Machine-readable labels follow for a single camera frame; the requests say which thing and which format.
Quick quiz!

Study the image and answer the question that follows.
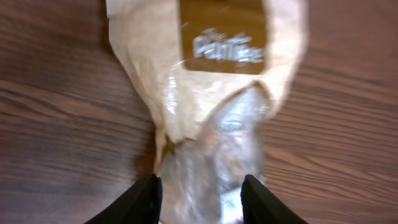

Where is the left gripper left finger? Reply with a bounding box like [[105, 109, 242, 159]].
[[85, 174, 162, 224]]

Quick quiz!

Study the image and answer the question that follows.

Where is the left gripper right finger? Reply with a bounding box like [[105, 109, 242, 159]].
[[241, 174, 308, 224]]

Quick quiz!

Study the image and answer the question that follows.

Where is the white barcode snack packet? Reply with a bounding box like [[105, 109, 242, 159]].
[[220, 188, 243, 224]]

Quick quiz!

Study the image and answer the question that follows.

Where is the brown snack packet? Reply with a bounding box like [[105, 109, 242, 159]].
[[106, 0, 308, 223]]

